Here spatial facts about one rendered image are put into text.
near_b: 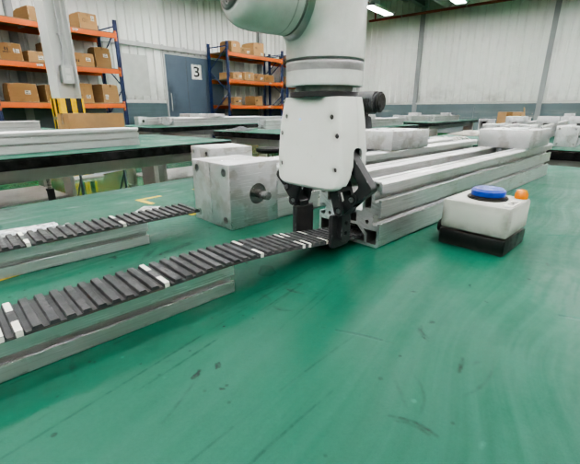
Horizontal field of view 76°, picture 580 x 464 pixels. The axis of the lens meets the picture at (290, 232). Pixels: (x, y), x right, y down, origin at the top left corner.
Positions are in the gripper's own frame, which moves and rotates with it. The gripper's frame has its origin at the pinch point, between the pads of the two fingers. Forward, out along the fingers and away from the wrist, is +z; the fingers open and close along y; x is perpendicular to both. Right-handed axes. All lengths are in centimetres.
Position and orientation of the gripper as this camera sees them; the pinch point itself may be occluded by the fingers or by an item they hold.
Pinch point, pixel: (319, 226)
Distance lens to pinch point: 46.2
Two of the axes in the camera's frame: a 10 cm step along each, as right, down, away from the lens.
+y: 6.9, 2.3, -6.9
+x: 7.2, -2.2, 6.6
